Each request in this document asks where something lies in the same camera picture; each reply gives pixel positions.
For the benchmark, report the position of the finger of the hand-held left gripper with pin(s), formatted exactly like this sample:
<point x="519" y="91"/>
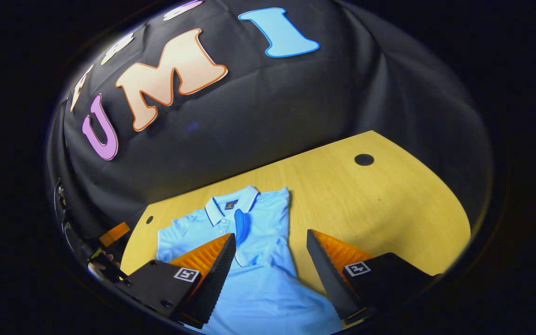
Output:
<point x="114" y="234"/>

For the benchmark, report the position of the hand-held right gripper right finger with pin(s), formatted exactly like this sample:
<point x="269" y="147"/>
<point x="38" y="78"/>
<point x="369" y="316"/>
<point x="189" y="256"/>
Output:
<point x="328" y="279"/>

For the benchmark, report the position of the black backdrop cloth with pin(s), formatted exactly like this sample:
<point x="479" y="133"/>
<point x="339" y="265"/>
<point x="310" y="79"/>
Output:
<point x="249" y="116"/>

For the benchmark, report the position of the light blue T-shirt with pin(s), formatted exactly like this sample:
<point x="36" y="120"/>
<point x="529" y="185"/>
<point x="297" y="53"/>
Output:
<point x="263" y="288"/>

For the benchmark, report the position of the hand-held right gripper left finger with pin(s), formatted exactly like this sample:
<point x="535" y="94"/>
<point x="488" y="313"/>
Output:
<point x="214" y="281"/>

